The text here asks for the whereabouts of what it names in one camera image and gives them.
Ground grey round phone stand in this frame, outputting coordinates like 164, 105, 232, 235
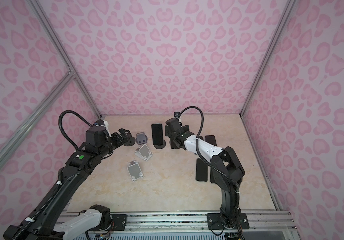
136, 132, 148, 146

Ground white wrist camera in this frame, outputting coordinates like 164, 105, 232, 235
93, 120, 111, 137
174, 112, 181, 120

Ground aluminium diagonal frame bar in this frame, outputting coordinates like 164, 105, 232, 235
0, 71, 74, 170

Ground dark round phone stand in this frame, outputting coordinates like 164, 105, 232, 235
124, 137, 136, 147

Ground aluminium frame post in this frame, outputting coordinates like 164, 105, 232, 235
26, 0, 103, 119
240, 0, 299, 119

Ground aluminium frame post back left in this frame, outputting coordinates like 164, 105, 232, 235
26, 0, 103, 119

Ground dark round stand back left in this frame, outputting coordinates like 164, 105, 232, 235
154, 140, 166, 150

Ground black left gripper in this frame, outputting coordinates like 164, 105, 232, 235
99, 127, 130, 160

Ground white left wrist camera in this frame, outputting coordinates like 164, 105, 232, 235
93, 120, 111, 137

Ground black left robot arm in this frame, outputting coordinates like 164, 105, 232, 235
3, 126, 133, 240

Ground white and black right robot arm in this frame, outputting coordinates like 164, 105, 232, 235
165, 117, 245, 229

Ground white phone stand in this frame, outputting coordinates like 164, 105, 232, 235
127, 160, 144, 182
135, 144, 153, 161

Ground aluminium frame post back right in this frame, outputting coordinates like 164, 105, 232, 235
240, 0, 299, 119

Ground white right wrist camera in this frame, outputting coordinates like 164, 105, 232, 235
174, 112, 181, 120

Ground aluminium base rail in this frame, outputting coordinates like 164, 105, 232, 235
54, 209, 299, 240

